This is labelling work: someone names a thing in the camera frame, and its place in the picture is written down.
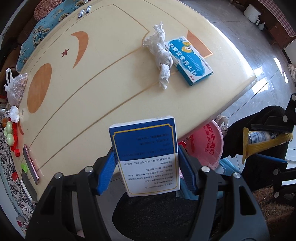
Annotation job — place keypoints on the person's right leg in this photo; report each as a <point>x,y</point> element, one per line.
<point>238,139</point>

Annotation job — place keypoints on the red tray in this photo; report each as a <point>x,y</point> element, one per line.
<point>16,129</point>

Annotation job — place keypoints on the beige coffee table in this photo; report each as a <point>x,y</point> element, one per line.
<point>92,92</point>

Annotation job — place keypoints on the small white plastic bag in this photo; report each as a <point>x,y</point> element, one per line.
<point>13,113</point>

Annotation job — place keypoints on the blue floral cushion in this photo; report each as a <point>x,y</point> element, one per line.
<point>39,34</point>

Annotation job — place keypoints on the brown leather sofa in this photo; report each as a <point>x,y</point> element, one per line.
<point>25,31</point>

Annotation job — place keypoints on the yellow snack wrapper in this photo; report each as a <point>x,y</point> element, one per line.
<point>254,148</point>

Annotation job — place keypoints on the plastic bag of peanuts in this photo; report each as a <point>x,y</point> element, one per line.
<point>17,88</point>

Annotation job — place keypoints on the small red plastic piece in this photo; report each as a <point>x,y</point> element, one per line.
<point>17,153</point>
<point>15,176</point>

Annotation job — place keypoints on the blue and white medicine box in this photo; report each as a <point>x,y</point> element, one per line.
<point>143,157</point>

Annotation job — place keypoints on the wooden side table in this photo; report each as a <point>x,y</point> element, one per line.
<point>270,30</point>

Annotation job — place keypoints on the pink round cushion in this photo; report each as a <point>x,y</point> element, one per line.
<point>46,9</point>

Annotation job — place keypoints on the pink trash bin with liner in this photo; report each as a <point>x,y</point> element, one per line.
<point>208,148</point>

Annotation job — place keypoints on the blue plastic stool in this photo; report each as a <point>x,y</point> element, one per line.
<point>222,166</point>

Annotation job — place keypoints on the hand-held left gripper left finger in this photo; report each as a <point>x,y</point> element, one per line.
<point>105,171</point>

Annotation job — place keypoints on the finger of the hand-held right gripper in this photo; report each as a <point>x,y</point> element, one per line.
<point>275,127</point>
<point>275,160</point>

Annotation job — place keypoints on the checkered tablecloth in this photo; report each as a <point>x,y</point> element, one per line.
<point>284,18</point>

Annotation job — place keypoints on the pale pink shoe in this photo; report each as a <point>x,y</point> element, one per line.
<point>222,124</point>

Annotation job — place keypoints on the black wallet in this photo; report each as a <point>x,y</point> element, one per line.
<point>27,185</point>

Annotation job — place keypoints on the white round appliance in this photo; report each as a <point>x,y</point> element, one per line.
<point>252,12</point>

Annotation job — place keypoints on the pink smartphone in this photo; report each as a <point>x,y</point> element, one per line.
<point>31,164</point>

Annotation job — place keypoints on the green bottle cap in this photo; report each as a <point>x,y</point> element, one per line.
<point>24,168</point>

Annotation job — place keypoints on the light blue medicine box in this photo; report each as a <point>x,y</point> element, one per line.
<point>189,60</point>

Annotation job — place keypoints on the person's leg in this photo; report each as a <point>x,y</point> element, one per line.
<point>157,215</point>
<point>238,139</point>

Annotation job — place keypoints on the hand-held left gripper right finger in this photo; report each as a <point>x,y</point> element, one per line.
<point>187,169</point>

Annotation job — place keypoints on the brown floor mat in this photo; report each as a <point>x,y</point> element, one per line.
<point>268,204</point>

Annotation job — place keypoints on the crumpled white tissue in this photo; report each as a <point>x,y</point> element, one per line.
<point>161,55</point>

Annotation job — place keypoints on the person's left leg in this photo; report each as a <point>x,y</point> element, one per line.
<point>157,215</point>

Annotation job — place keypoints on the green tea cup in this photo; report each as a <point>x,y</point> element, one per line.
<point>9,126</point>
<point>11,139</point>
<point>5,132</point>

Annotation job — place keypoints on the patterned sofa cover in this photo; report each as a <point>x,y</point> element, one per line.
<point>9,197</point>

